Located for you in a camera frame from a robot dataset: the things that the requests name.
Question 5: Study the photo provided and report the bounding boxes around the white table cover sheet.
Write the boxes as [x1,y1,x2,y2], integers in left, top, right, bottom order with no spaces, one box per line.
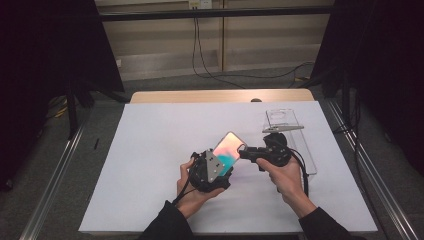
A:
[78,101,379,234]

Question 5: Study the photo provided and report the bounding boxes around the blue phone case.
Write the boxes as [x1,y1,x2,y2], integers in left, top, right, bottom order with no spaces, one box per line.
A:
[212,131,248,177]

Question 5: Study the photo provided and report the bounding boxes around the left hand-held gripper cable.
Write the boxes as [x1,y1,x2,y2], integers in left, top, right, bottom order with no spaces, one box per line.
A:
[171,173,198,206]

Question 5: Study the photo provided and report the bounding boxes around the black wall cable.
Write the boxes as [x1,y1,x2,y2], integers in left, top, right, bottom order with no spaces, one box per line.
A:
[191,18,248,90]
[196,18,316,80]

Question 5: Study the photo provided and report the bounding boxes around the clear plastic packaging box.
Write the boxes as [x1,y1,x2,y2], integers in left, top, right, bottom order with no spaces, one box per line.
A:
[262,108,318,176]

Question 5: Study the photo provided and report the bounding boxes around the black curtain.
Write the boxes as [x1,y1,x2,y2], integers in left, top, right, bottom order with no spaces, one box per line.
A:
[309,0,424,176]
[0,0,126,193]

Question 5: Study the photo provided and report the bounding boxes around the black metal stand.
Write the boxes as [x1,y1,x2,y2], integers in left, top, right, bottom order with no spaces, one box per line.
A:
[64,81,98,141]

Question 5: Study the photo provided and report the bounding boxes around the black horizontal bar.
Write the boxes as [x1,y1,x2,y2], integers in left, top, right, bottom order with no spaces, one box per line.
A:
[98,5,335,23]

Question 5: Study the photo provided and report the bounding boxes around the right hand-held gripper cable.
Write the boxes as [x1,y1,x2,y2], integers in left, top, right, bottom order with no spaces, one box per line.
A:
[289,148,311,198]

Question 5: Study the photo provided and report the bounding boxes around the person's left hand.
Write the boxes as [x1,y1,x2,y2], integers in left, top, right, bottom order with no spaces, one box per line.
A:
[176,158,226,220]

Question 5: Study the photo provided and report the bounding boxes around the wooden table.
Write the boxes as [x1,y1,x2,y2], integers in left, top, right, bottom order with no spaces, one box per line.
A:
[129,88,315,104]

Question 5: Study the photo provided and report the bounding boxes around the white wall socket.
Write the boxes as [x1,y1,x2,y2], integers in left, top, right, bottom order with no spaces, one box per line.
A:
[188,0,213,10]

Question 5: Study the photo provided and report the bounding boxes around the person's right hand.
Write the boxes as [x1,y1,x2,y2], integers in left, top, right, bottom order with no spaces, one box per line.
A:
[255,155,318,220]

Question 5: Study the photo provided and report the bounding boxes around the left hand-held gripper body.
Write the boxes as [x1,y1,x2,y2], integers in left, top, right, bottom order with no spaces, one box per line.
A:
[189,149,234,194]

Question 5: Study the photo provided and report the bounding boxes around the aluminium floor rail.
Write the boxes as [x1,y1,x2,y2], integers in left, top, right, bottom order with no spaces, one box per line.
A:
[19,121,87,240]
[325,99,420,240]

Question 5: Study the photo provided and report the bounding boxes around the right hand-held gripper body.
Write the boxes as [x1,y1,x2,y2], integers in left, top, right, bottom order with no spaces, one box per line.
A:
[261,124,306,168]

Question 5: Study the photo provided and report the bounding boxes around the hand-held gripper cable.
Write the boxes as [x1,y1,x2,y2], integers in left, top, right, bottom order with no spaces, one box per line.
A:
[171,173,198,206]
[289,148,311,198]

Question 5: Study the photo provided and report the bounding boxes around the black floor cables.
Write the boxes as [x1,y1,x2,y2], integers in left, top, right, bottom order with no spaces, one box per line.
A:
[332,92,372,169]

